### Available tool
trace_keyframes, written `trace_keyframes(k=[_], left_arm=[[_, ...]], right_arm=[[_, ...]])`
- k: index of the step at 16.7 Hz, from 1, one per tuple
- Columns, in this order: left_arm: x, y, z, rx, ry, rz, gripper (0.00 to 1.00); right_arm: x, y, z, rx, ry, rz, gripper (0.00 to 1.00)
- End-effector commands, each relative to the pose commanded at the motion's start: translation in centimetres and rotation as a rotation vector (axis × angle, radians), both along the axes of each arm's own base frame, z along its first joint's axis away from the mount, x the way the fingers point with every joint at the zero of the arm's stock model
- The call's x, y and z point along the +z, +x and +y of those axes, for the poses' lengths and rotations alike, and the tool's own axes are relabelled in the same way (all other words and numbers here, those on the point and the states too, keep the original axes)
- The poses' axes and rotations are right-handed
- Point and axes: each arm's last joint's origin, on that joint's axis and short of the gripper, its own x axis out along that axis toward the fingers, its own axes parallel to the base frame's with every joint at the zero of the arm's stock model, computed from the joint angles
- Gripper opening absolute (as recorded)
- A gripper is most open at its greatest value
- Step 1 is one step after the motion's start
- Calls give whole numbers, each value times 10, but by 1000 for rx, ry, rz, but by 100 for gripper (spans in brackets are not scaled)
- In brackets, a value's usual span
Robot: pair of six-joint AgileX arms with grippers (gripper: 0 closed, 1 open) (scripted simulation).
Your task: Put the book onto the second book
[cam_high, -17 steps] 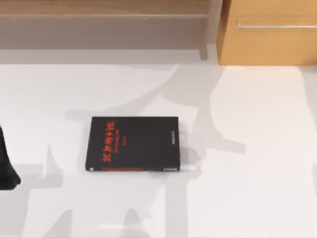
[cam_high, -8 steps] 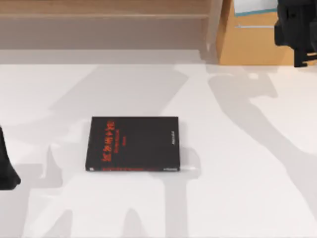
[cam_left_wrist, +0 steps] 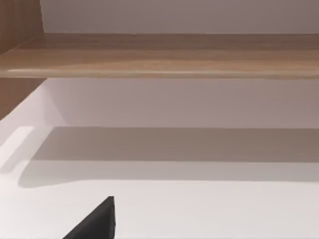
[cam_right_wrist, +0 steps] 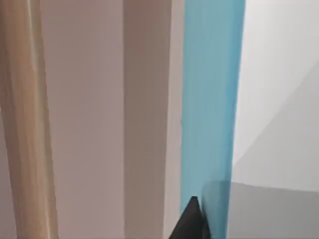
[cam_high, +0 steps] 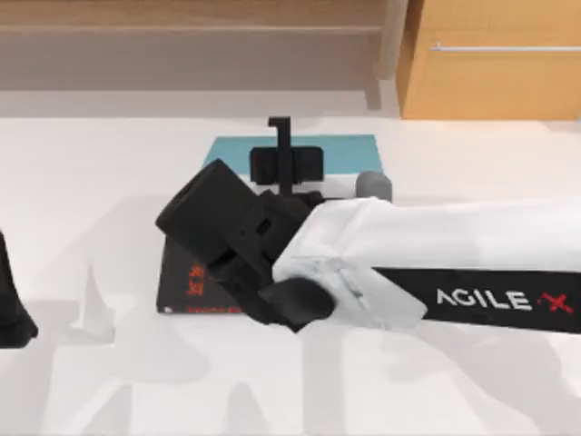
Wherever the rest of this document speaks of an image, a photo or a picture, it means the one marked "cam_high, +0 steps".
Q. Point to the open wooden shelves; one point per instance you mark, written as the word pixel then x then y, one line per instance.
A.
pixel 181 54

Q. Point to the wooden cupboard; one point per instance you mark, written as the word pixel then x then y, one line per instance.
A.
pixel 495 86

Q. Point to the pale grey rounded box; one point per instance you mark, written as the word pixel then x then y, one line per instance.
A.
pixel 375 184

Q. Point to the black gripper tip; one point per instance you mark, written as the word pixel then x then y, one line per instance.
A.
pixel 12 309

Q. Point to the light blue book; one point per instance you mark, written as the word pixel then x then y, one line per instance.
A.
pixel 349 154

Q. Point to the black book with red lettering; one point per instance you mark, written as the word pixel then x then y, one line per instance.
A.
pixel 179 281

